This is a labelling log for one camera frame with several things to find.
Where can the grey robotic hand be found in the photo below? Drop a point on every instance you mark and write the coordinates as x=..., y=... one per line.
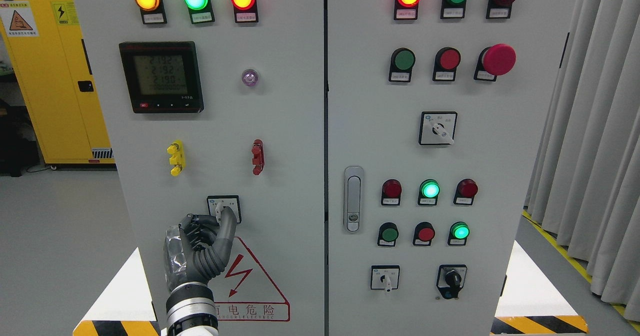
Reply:
x=198, y=248

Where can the white rotary light switch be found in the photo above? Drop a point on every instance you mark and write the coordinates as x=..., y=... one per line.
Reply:
x=217, y=203

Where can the amber indicator light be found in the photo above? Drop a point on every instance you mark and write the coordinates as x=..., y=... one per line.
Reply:
x=152, y=11

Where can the red electric danger sticker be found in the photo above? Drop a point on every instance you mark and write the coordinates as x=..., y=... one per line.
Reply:
x=244, y=291

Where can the white platform left hazard stripe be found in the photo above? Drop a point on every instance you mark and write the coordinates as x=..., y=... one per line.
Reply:
x=124, y=307

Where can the white platform hazard stripe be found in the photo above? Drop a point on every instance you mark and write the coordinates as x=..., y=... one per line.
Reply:
x=531, y=305
x=124, y=307

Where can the grey left cabinet door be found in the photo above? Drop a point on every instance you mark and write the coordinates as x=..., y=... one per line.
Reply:
x=282, y=208

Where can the grey cabinet door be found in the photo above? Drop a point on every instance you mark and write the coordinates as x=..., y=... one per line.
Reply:
x=374, y=123
x=282, y=208

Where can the black digital power meter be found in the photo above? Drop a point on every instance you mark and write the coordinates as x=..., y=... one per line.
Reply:
x=162, y=77

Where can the small clear lamp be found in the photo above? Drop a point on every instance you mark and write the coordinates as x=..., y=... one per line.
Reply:
x=250, y=77

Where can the green push button lower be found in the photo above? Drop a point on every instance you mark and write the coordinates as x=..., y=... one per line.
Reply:
x=387, y=235

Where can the dark red indicator left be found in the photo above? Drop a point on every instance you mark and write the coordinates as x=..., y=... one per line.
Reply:
x=391, y=193

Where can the dark red indicator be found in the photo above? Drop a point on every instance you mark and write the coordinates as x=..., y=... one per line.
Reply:
x=465, y=192
x=391, y=193

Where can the red push button lower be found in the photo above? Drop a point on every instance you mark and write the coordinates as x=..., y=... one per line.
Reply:
x=424, y=234

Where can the red push button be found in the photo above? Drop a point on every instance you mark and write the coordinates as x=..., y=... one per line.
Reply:
x=446, y=62
x=424, y=234

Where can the green lit indicator middle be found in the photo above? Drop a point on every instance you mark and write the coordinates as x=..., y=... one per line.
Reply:
x=428, y=193

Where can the green indicator light top left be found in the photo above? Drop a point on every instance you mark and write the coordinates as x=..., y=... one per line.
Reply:
x=200, y=11

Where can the red indicator light top left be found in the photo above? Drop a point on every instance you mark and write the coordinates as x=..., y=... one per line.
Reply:
x=245, y=11

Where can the green lit push button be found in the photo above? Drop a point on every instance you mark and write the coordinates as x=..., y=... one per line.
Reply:
x=458, y=234

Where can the yellow safety cabinet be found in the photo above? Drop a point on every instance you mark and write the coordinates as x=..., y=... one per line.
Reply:
x=45, y=44

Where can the dark red indicator right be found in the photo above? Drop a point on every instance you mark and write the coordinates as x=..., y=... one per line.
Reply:
x=465, y=192

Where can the green push button upper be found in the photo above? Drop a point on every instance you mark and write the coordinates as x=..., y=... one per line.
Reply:
x=402, y=61

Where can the grey right cabinet door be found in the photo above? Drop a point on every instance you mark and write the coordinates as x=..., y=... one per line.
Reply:
x=374, y=123

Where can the red push button upper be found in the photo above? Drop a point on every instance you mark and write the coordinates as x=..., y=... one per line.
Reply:
x=446, y=62

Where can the red lit indicator right door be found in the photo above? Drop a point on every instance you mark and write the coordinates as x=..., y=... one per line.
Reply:
x=406, y=10

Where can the white platform right hazard stripe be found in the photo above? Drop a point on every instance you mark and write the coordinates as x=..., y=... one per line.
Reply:
x=531, y=305

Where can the red emergency stop button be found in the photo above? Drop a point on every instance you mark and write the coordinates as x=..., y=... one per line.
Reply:
x=494, y=61

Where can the grey curtain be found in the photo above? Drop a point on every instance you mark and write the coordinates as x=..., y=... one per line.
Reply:
x=586, y=181

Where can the yellow terminal post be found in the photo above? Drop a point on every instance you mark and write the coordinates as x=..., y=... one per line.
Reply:
x=176, y=151

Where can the red terminal post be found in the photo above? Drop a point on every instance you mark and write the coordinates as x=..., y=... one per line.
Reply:
x=258, y=160

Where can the silver door handle lock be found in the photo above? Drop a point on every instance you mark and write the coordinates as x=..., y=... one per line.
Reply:
x=352, y=194

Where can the white selector switch lower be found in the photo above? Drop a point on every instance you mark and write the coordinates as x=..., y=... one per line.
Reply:
x=384, y=277

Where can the white selector switch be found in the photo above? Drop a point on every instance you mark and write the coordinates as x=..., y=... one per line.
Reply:
x=437, y=128
x=384, y=277

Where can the black knob selector switch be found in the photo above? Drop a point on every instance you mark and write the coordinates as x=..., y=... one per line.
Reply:
x=450, y=280

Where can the white selector switch upper right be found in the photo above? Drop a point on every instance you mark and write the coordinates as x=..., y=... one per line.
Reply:
x=437, y=128

